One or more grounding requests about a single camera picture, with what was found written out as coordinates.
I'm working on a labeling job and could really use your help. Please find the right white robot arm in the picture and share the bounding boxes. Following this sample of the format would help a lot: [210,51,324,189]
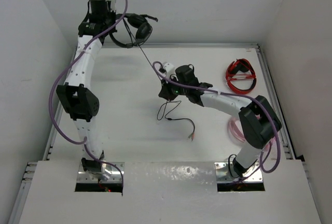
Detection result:
[153,62,282,177]

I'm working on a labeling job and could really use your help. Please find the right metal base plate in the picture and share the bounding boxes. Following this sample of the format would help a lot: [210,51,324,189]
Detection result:
[214,161,264,184]

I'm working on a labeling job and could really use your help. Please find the red headphones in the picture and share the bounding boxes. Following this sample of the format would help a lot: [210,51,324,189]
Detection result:
[225,59,257,95]

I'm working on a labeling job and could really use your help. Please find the white front cover board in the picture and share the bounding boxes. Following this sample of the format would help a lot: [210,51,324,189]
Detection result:
[20,161,320,223]

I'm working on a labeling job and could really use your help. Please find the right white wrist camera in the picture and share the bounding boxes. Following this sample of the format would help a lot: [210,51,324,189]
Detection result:
[162,62,176,79]

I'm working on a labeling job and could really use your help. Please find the pink headphones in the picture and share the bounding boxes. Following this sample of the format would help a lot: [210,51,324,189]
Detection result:
[227,117,246,144]

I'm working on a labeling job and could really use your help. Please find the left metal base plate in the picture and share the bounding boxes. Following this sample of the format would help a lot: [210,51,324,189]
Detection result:
[76,164,124,184]

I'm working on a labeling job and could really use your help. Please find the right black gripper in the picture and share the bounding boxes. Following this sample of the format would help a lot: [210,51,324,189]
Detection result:
[159,74,188,102]

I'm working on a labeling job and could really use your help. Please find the metal base plate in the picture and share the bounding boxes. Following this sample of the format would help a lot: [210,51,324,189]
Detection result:
[76,164,124,184]
[214,161,264,184]

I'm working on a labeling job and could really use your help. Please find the black headset with cable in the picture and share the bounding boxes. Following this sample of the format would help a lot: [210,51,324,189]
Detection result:
[109,13,196,141]

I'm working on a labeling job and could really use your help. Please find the aluminium table frame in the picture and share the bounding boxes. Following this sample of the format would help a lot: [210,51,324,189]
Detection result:
[7,43,322,224]

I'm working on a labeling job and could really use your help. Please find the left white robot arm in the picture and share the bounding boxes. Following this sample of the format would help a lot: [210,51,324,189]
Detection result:
[56,0,116,176]

